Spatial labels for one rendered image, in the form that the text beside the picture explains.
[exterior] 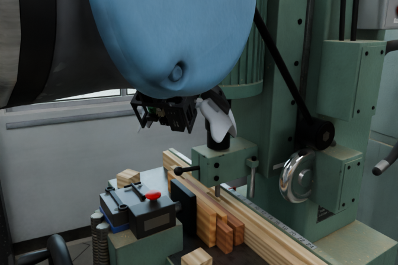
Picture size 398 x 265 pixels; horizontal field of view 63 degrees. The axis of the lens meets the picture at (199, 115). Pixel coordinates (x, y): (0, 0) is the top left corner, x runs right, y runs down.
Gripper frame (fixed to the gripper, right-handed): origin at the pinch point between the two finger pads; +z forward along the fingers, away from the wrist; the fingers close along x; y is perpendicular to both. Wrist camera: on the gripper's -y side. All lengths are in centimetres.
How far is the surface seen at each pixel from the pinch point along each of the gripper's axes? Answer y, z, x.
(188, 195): 3.7, 18.1, -3.0
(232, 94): -9.3, 1.1, 5.0
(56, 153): -43, 97, -111
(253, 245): 9.0, 24.4, 10.8
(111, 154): -56, 113, -89
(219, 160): -4.0, 15.5, 2.0
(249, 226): 5.9, 23.1, 9.4
